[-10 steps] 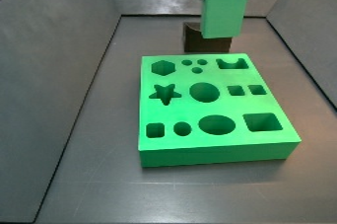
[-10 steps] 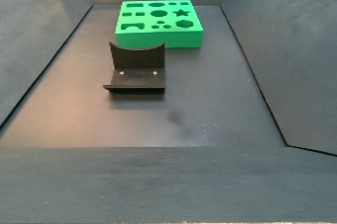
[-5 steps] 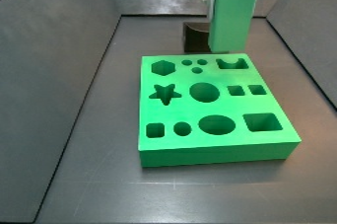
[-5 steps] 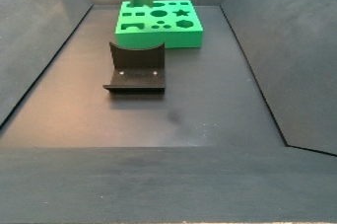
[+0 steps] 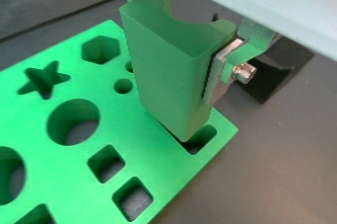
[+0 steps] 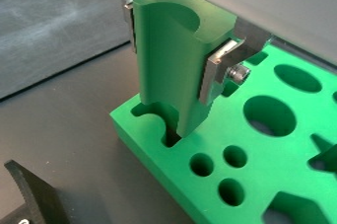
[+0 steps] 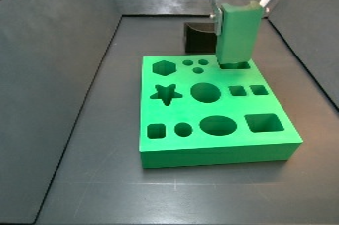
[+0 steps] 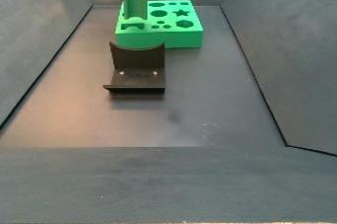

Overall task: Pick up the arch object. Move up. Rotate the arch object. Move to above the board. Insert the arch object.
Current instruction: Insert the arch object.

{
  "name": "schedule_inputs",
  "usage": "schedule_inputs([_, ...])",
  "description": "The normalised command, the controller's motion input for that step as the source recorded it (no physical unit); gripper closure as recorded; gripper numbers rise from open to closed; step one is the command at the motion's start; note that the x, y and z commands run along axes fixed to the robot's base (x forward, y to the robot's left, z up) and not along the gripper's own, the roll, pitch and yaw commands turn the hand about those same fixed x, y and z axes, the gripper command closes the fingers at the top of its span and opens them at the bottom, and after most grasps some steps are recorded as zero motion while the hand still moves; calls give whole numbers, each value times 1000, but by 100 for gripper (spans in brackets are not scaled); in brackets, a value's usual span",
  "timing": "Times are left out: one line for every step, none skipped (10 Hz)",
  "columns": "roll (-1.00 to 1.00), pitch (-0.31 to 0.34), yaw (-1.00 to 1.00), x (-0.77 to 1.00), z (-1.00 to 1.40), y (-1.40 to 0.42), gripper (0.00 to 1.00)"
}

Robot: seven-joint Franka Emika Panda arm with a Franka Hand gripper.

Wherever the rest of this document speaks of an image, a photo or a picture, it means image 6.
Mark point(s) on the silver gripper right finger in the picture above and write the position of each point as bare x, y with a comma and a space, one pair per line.
223, 63

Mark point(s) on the black curved holder stand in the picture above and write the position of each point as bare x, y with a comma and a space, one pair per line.
41, 207

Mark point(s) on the green shape sorter board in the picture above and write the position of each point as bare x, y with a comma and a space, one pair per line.
259, 160

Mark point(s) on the green arch block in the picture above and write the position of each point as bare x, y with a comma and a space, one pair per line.
177, 32

